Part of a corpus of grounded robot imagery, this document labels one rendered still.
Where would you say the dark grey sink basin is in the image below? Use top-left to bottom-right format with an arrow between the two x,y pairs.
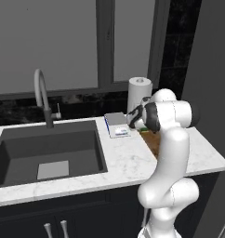
0,119 -> 109,190

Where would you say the brown wooden cutting board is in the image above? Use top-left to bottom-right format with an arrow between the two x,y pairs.
139,129 -> 164,160

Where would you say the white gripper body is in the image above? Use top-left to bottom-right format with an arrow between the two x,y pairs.
126,105 -> 145,130

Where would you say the silver cupboard handle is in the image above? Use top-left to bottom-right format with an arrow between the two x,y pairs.
60,219 -> 70,238
43,222 -> 54,238

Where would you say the grey curved tap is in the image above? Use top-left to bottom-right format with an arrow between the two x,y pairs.
33,68 -> 62,129

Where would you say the grey framed window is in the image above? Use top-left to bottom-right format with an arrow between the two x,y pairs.
0,0 -> 172,101

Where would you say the dark cupboard door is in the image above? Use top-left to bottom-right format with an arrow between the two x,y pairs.
54,192 -> 146,238
0,207 -> 58,238

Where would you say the white paper towel roll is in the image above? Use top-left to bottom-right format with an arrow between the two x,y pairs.
126,76 -> 154,116

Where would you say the tall grey cabinet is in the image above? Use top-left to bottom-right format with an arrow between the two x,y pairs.
180,0 -> 225,238

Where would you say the grey flat box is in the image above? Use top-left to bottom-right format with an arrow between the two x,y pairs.
103,112 -> 132,139

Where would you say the small white blue soap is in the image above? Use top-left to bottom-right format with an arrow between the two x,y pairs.
114,126 -> 129,137

